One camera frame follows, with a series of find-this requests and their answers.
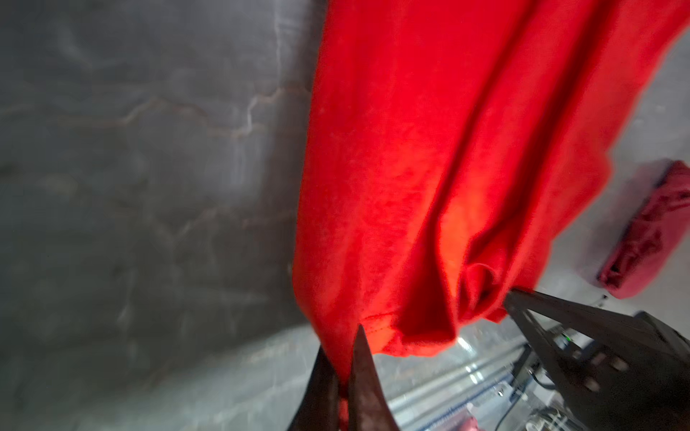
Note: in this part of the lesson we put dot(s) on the bright red t shirt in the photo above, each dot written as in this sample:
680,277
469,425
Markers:
449,143

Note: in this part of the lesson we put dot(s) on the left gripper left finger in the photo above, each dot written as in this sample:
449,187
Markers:
320,407

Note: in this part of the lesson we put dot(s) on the dark red folded t shirt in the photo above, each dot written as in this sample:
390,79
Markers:
650,237

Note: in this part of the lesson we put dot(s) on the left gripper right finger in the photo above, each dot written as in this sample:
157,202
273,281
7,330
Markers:
367,406

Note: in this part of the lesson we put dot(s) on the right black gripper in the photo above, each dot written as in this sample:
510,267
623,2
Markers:
614,371

